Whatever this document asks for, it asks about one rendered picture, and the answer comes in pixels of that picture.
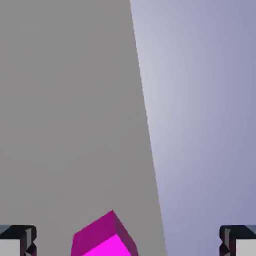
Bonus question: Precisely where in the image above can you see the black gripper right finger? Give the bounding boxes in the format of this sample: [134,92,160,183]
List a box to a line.
[219,224,256,256]

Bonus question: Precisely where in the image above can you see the small magenta cube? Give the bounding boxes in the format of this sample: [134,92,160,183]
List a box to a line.
[70,209,139,256]

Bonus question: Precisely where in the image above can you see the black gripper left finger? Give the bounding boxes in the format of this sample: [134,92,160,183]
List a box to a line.
[0,224,38,256]

